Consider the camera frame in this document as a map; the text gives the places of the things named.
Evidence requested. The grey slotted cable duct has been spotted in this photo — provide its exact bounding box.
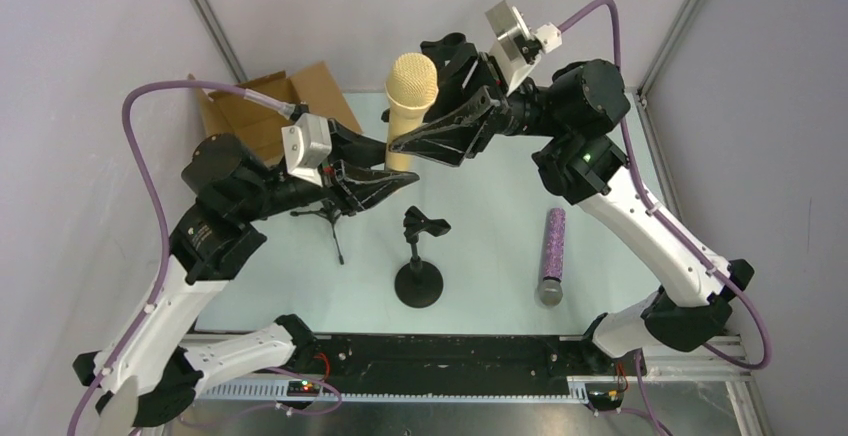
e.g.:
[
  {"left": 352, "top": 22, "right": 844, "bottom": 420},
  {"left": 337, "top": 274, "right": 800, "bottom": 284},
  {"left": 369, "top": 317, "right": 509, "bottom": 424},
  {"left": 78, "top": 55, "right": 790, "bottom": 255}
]
[{"left": 197, "top": 378, "right": 588, "bottom": 404}]

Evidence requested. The black round-base clamp stand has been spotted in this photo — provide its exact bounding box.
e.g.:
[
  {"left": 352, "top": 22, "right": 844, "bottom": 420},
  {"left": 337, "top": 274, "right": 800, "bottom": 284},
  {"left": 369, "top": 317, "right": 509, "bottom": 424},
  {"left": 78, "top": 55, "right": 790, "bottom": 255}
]
[{"left": 394, "top": 206, "right": 452, "bottom": 309}]

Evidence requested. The beige microphone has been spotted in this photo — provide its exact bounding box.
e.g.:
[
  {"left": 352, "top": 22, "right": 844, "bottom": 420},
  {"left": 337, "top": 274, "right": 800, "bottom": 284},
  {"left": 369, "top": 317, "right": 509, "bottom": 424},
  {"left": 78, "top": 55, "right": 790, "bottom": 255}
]
[{"left": 385, "top": 52, "right": 438, "bottom": 171}]

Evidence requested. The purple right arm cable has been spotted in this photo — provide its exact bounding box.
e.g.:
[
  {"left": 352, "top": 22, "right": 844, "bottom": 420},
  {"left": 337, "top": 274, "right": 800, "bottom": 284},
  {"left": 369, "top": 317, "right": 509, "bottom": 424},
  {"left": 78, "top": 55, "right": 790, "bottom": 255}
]
[{"left": 557, "top": 0, "right": 774, "bottom": 436}]

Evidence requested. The base circuit board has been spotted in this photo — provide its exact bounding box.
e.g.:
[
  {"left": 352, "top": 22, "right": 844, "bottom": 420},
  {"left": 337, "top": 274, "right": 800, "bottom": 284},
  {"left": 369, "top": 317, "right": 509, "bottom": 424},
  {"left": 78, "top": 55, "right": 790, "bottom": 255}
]
[
  {"left": 286, "top": 379, "right": 322, "bottom": 398},
  {"left": 586, "top": 390, "right": 626, "bottom": 413}
]

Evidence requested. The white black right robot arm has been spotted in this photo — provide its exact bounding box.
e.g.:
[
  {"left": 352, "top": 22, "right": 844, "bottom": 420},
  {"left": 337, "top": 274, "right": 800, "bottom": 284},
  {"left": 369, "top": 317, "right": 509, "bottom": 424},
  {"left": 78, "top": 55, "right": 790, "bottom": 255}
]
[{"left": 384, "top": 45, "right": 754, "bottom": 357}]

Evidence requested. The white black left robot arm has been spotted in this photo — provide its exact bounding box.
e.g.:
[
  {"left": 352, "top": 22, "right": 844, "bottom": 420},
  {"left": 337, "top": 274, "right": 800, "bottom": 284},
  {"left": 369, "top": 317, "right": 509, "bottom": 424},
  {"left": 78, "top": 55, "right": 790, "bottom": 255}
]
[{"left": 73, "top": 114, "right": 418, "bottom": 435}]

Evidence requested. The left base circuit board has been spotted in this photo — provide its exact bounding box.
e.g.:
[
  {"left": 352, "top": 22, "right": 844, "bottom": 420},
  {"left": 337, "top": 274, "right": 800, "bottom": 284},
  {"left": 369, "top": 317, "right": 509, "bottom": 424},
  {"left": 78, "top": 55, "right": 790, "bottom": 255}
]
[{"left": 286, "top": 379, "right": 322, "bottom": 398}]

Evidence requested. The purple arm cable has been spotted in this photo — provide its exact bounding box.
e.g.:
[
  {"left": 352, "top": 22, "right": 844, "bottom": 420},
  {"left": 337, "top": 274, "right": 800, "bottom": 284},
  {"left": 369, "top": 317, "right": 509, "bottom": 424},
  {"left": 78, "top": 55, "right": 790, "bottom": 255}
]
[
  {"left": 557, "top": 0, "right": 774, "bottom": 436},
  {"left": 66, "top": 80, "right": 346, "bottom": 436}
]

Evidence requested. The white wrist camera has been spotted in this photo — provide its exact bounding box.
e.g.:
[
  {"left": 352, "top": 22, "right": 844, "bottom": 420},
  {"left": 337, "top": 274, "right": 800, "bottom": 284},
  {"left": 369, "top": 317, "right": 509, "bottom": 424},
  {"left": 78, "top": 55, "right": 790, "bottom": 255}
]
[
  {"left": 281, "top": 113, "right": 332, "bottom": 187},
  {"left": 485, "top": 1, "right": 562, "bottom": 95}
]

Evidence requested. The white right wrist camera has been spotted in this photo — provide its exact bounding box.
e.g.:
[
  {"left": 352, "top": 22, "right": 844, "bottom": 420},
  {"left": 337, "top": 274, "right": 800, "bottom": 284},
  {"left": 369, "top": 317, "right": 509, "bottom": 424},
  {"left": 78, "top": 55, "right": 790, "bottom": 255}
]
[{"left": 485, "top": 1, "right": 562, "bottom": 95}]

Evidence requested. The black tripod shock mount stand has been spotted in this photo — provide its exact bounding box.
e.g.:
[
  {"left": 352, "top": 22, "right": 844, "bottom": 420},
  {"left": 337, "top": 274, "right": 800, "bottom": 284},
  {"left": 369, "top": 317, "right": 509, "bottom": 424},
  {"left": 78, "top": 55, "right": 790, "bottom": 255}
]
[{"left": 289, "top": 200, "right": 357, "bottom": 266}]

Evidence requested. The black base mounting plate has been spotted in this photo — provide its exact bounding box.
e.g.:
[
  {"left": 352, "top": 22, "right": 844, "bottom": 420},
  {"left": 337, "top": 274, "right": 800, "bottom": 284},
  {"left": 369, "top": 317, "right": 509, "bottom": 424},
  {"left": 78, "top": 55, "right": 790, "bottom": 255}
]
[{"left": 311, "top": 333, "right": 598, "bottom": 398}]

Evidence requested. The purple glitter microphone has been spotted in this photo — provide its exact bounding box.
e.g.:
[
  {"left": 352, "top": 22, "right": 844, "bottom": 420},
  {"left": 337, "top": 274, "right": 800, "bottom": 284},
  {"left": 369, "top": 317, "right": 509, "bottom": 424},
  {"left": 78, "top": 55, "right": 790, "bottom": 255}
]
[{"left": 537, "top": 207, "right": 566, "bottom": 307}]

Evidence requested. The right base circuit board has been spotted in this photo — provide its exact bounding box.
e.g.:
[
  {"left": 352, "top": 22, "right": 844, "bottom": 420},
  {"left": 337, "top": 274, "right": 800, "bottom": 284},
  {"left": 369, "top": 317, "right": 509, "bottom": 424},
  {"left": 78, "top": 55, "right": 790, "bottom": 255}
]
[{"left": 586, "top": 390, "right": 626, "bottom": 413}]

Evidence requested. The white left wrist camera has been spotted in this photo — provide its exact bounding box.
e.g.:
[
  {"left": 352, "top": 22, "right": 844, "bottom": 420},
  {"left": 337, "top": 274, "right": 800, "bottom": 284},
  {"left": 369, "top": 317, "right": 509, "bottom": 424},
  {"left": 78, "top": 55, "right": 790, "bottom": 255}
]
[{"left": 281, "top": 113, "right": 332, "bottom": 187}]

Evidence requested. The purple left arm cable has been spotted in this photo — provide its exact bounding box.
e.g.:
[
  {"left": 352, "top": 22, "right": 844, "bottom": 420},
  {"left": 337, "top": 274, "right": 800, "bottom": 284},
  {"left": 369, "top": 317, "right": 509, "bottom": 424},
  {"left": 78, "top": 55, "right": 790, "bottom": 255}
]
[{"left": 66, "top": 80, "right": 346, "bottom": 436}]

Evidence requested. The black round-base clip stand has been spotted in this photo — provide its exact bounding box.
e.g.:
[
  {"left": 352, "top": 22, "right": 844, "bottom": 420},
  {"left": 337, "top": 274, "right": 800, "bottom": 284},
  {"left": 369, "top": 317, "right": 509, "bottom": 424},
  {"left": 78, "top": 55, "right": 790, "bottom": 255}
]
[{"left": 420, "top": 32, "right": 467, "bottom": 69}]

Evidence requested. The brown cardboard box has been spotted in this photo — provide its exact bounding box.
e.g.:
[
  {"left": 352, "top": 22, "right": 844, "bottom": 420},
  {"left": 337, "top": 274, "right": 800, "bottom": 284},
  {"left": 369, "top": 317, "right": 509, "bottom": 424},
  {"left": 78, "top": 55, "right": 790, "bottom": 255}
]
[{"left": 194, "top": 61, "right": 362, "bottom": 165}]

